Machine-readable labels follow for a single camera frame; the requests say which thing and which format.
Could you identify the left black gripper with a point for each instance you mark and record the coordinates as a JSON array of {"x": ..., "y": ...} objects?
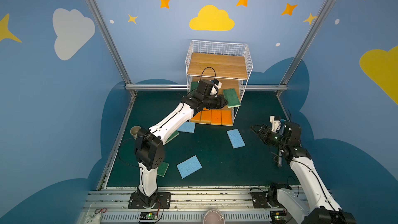
[{"x": 216, "y": 101}]

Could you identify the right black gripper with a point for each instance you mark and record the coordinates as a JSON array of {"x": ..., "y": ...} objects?
[{"x": 265, "y": 134}]

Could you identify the green sponge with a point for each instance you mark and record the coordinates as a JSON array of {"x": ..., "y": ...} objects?
[
  {"x": 194, "y": 86},
  {"x": 162, "y": 169},
  {"x": 231, "y": 98},
  {"x": 173, "y": 135}
]

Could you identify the orange sponge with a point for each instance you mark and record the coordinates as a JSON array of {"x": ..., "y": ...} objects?
[
  {"x": 197, "y": 117},
  {"x": 206, "y": 116},
  {"x": 226, "y": 117},
  {"x": 216, "y": 117}
]

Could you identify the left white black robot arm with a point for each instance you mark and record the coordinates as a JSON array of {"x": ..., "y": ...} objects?
[{"x": 149, "y": 146}]

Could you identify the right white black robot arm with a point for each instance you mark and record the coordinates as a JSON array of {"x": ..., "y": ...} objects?
[{"x": 321, "y": 208}]

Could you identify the blue sponge near shelf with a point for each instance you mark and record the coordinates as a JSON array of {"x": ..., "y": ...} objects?
[{"x": 187, "y": 127}]

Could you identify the blue sponge right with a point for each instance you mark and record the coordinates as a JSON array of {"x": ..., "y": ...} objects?
[{"x": 235, "y": 138}]

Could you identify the silver metal scoop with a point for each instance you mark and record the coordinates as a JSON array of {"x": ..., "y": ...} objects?
[{"x": 280, "y": 158}]

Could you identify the blue sponge front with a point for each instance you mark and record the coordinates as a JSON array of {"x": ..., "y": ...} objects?
[{"x": 189, "y": 166}]

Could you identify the beige ceramic mug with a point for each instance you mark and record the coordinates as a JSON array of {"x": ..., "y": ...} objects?
[{"x": 134, "y": 131}]

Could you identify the right green circuit board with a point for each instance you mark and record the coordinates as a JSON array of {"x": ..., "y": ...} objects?
[{"x": 278, "y": 217}]

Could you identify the green circuit board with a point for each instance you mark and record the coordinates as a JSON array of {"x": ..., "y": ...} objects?
[
  {"x": 148, "y": 217},
  {"x": 278, "y": 217}
]

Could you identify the pink bowl front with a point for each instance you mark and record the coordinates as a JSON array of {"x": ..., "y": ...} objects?
[{"x": 213, "y": 216}]

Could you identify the left green circuit board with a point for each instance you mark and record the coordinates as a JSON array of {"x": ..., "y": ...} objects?
[{"x": 148, "y": 217}]

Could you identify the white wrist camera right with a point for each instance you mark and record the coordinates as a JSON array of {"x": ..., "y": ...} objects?
[{"x": 276, "y": 123}]

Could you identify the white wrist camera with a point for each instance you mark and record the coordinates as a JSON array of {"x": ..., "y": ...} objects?
[
  {"x": 216, "y": 87},
  {"x": 276, "y": 123}
]

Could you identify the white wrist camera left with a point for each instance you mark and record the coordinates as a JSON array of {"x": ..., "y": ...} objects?
[{"x": 216, "y": 87}]

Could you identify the white wire wooden shelf rack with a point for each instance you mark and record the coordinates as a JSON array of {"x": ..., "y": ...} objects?
[{"x": 227, "y": 63}]

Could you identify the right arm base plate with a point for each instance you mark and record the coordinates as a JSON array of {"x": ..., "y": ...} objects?
[{"x": 260, "y": 200}]

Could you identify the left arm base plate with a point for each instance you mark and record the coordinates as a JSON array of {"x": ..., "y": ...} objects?
[{"x": 158, "y": 199}]

